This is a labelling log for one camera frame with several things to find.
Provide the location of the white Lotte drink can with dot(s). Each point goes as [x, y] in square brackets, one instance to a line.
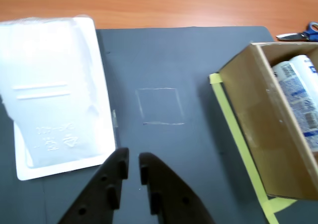
[298, 97]

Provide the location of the dark grey table mat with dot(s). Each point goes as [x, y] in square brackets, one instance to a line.
[161, 60]

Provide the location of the yellow masking tape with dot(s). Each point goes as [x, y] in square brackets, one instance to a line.
[236, 129]

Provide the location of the white plastic blister package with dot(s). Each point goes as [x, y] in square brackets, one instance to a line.
[54, 97]

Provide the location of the brown cardboard box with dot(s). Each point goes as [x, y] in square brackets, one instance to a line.
[256, 124]

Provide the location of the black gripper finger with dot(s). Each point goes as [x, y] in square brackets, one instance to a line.
[174, 199]
[99, 199]

